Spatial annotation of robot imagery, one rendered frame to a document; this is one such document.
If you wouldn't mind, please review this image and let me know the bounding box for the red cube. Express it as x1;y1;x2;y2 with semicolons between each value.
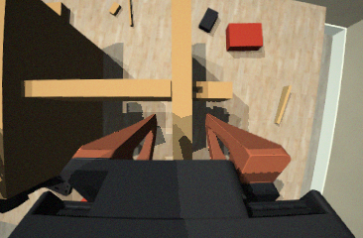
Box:
225;23;263;52

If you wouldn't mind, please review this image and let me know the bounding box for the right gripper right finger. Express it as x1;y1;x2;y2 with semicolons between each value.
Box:
205;114;291;183

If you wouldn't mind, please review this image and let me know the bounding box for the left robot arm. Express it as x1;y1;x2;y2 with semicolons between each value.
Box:
0;175;72;213

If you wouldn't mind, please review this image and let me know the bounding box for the tan flat board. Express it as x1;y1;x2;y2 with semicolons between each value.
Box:
46;2;68;21

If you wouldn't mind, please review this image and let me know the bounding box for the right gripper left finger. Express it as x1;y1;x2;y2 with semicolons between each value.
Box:
72;114;158;160

